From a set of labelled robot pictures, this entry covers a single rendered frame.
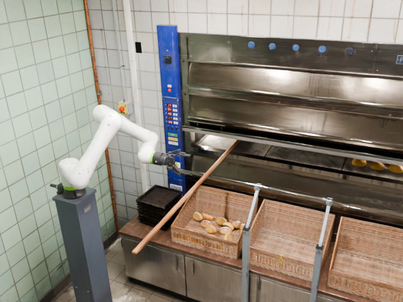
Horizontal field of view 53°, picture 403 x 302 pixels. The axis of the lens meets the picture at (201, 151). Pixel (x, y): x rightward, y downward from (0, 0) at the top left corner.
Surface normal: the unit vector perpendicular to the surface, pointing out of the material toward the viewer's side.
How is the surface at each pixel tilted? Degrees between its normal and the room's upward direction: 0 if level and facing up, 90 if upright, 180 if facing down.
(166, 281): 90
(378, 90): 70
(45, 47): 90
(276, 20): 90
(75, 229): 90
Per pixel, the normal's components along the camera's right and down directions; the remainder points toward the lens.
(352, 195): -0.42, 0.11
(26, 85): 0.90, 0.16
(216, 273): -0.43, 0.40
